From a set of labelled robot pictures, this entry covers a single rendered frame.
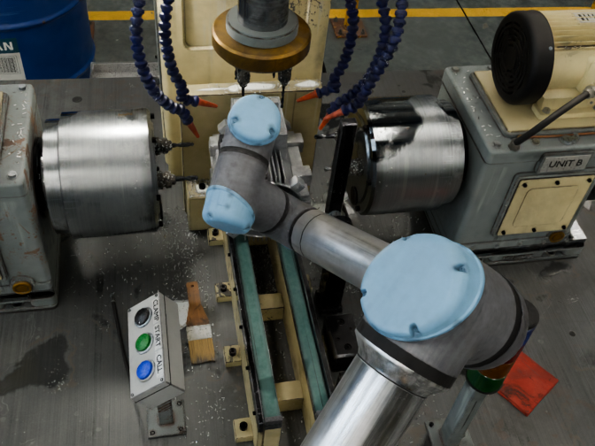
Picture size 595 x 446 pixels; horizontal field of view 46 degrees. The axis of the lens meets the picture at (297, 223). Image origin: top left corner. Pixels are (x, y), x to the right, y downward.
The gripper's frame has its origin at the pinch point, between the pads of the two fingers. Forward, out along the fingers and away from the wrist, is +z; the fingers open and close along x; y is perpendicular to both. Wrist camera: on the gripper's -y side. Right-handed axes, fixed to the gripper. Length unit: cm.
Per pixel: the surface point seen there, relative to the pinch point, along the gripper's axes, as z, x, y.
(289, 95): 6.9, -13.9, 22.1
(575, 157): -6, -68, 1
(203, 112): 10.0, 4.2, 20.4
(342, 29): 203, -87, 138
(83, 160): -2.2, 27.4, 7.7
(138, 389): -15.9, 20.0, -33.8
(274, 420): -6.0, -1.5, -41.7
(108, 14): 215, 33, 156
